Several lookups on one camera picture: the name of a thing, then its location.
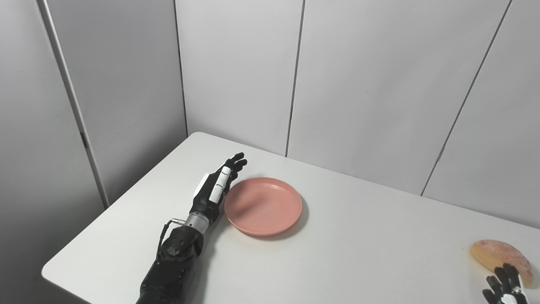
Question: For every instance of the pink plate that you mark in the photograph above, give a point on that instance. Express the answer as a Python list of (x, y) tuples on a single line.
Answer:
[(263, 206)]

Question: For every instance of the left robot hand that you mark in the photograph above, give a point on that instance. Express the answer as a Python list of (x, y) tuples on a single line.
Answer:
[(213, 192)]

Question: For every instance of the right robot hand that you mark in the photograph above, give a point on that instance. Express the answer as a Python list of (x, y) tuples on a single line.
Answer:
[(505, 287)]

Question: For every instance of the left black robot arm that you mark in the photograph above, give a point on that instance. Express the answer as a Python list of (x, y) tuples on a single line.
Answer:
[(173, 266)]

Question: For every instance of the bread roll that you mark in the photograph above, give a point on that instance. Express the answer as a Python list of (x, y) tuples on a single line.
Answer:
[(498, 253)]

